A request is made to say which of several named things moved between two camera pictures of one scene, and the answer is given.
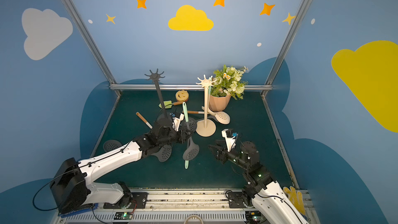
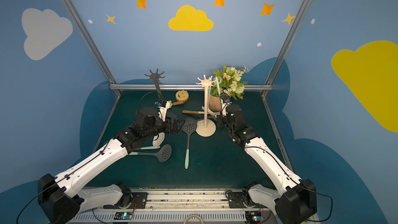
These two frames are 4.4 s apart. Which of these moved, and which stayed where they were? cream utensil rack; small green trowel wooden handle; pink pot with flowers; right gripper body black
Moved: right gripper body black
Stayed: pink pot with flowers; cream utensil rack; small green trowel wooden handle
